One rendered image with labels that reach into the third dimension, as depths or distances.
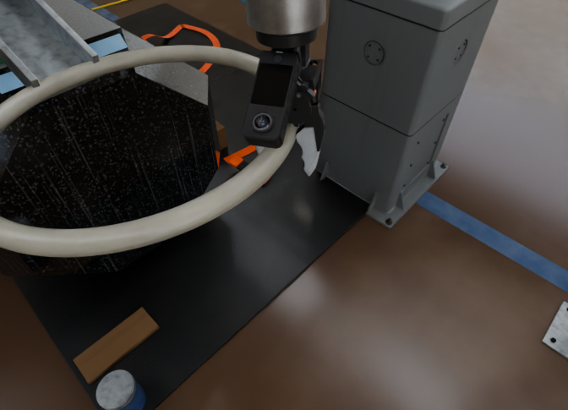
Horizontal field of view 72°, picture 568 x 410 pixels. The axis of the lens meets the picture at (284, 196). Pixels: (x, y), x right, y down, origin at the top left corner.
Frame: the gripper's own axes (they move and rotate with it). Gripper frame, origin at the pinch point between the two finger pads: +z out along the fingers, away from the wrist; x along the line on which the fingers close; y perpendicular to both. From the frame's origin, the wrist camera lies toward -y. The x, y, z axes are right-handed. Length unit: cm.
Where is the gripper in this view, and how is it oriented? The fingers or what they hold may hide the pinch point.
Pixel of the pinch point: (287, 169)
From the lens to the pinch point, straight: 58.1
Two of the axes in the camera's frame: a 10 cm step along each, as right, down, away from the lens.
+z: 0.4, 7.2, 6.9
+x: -9.7, -1.3, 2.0
